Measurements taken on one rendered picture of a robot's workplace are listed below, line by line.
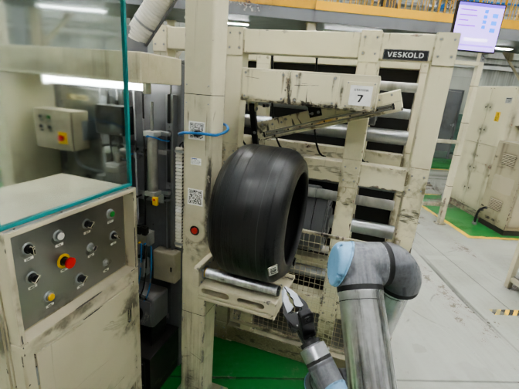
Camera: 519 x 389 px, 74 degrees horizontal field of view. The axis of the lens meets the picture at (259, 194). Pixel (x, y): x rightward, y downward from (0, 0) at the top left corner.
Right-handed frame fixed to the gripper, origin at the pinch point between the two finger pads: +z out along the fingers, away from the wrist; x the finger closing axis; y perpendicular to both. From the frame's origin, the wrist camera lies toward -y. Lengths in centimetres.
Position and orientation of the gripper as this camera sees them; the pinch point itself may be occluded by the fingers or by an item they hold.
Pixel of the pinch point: (285, 289)
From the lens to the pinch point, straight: 128.7
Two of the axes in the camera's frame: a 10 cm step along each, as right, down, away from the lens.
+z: -4.1, -7.9, 4.6
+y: -0.1, 5.1, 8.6
